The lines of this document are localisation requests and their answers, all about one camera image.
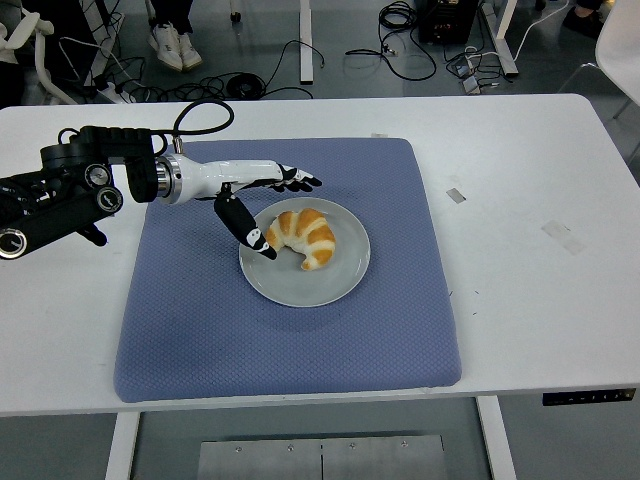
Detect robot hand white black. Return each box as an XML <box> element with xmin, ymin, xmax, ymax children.
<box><xmin>172</xmin><ymin>153</ymin><xmax>323</xmax><ymax>262</ymax></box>

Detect croissant bread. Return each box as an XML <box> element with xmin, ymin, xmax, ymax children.
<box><xmin>264</xmin><ymin>207</ymin><xmax>337</xmax><ymax>272</ymax></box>

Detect person's white shoe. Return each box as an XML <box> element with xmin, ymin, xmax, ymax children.
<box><xmin>178</xmin><ymin>32</ymin><xmax>204</xmax><ymax>70</ymax></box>
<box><xmin>148</xmin><ymin>21</ymin><xmax>185</xmax><ymax>71</ymax></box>

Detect white power strip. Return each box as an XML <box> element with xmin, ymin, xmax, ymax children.
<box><xmin>97</xmin><ymin>79</ymin><xmax>132</xmax><ymax>105</ymax></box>

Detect grey round plate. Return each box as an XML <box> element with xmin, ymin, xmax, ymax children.
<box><xmin>239</xmin><ymin>197</ymin><xmax>373</xmax><ymax>308</ymax></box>

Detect white desk foot bar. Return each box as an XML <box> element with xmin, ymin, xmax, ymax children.
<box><xmin>298</xmin><ymin>0</ymin><xmax>315</xmax><ymax>84</ymax></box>
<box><xmin>482</xmin><ymin>0</ymin><xmax>520</xmax><ymax>77</ymax></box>

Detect blue quilted mat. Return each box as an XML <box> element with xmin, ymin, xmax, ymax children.
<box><xmin>113</xmin><ymin>137</ymin><xmax>463</xmax><ymax>404</ymax></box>

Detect person's legs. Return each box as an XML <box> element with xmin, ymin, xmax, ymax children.
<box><xmin>149</xmin><ymin>0</ymin><xmax>195</xmax><ymax>34</ymax></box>

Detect black equipment box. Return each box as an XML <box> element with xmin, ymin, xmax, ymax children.
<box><xmin>418</xmin><ymin>0</ymin><xmax>480</xmax><ymax>45</ymax></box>

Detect white table leg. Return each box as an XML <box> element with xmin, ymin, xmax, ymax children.
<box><xmin>104</xmin><ymin>412</ymin><xmax>142</xmax><ymax>480</ymax></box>
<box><xmin>475</xmin><ymin>397</ymin><xmax>519</xmax><ymax>480</ymax></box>

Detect grey metal plate with screws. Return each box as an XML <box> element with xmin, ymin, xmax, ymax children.
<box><xmin>197</xmin><ymin>434</ymin><xmax>449</xmax><ymax>480</ymax></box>

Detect large clear tape piece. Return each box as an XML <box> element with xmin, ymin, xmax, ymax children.
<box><xmin>541</xmin><ymin>220</ymin><xmax>587</xmax><ymax>257</ymax></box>

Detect person's dark shoe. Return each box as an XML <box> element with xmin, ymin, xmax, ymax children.
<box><xmin>562</xmin><ymin>0</ymin><xmax>606</xmax><ymax>39</ymax></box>

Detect white plastic chair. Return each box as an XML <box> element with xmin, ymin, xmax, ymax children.
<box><xmin>557</xmin><ymin>0</ymin><xmax>640</xmax><ymax>121</ymax></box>

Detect black table control panel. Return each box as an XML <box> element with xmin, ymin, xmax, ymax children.
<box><xmin>542</xmin><ymin>388</ymin><xmax>637</xmax><ymax>407</ymax></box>

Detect coiled black cable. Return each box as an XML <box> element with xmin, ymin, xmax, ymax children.
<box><xmin>226</xmin><ymin>72</ymin><xmax>267</xmax><ymax>100</ymax></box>

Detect long black floor cable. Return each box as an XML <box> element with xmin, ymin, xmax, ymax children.
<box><xmin>344</xmin><ymin>0</ymin><xmax>439</xmax><ymax>81</ymax></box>

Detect white office chair frame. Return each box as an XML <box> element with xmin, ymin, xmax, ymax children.
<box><xmin>0</xmin><ymin>9</ymin><xmax>80</xmax><ymax>106</ymax></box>

